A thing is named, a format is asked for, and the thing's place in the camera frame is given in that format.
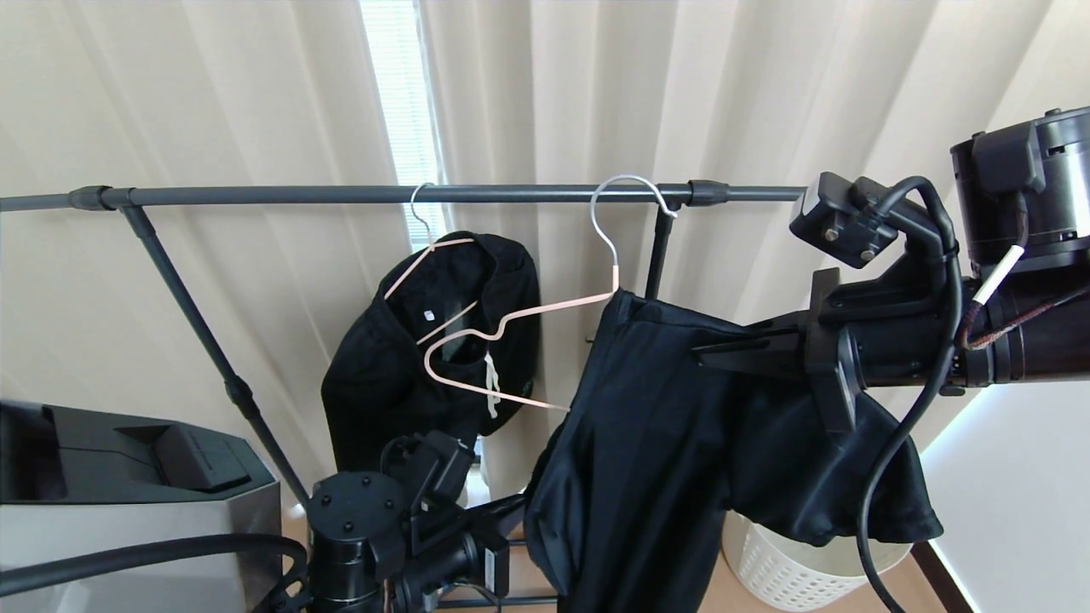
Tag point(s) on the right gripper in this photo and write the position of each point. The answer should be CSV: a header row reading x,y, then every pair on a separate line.
x,y
894,340

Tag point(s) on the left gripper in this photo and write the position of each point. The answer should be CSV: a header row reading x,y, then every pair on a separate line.
x,y
443,579

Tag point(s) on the black t-shirt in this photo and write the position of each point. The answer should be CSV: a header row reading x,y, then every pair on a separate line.
x,y
664,460

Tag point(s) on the pink clothes hanger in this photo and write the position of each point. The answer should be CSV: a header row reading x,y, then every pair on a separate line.
x,y
426,254
562,303

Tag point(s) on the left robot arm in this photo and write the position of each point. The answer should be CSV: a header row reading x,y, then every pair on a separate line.
x,y
128,528

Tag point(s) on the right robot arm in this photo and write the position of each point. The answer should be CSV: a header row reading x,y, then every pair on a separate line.
x,y
1047,187

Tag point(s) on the white laundry basket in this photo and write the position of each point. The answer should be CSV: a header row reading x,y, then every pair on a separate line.
x,y
792,579

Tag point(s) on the black clothes rack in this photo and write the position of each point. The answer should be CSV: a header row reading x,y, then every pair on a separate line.
x,y
298,194

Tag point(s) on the window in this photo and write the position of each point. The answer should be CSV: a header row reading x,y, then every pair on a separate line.
x,y
400,94

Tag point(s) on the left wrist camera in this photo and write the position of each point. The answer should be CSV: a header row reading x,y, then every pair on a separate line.
x,y
443,464

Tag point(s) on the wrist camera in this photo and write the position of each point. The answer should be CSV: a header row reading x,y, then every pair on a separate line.
x,y
839,217
443,464

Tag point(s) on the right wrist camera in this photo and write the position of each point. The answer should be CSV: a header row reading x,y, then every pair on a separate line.
x,y
839,217

